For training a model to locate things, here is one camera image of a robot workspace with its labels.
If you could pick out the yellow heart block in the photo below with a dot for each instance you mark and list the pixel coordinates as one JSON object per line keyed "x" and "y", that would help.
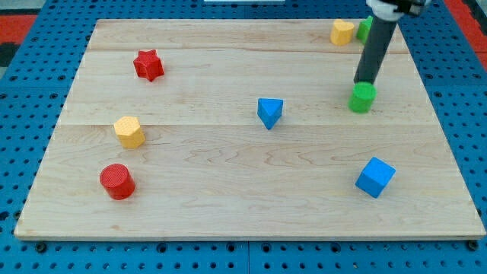
{"x": 342, "y": 32}

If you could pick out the blue cube block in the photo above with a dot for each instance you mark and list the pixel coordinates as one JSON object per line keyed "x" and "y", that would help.
{"x": 375, "y": 176}

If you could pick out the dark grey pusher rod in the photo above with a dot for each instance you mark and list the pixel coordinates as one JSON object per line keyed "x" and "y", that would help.
{"x": 375, "y": 49}

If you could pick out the blue triangle block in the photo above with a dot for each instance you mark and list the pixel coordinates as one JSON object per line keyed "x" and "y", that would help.
{"x": 269, "y": 110}

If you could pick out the yellow hexagon block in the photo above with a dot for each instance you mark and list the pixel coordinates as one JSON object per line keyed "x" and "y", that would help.
{"x": 129, "y": 132}

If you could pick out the wooden board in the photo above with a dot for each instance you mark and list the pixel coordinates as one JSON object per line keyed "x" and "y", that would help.
{"x": 209, "y": 169}

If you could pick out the red cylinder block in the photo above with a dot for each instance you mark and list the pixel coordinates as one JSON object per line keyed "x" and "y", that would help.
{"x": 117, "y": 181}

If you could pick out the green cylinder block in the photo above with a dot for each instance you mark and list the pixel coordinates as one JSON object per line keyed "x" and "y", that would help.
{"x": 362, "y": 97}

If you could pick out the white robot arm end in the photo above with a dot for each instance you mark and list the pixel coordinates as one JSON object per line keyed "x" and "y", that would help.
{"x": 393, "y": 10}

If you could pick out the green block behind rod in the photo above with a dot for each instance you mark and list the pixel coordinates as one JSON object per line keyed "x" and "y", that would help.
{"x": 364, "y": 29}

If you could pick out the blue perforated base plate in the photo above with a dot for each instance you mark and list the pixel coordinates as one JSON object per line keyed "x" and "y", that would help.
{"x": 36, "y": 83}

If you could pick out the red star block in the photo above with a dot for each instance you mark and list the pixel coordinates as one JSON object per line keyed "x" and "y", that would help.
{"x": 148, "y": 65}

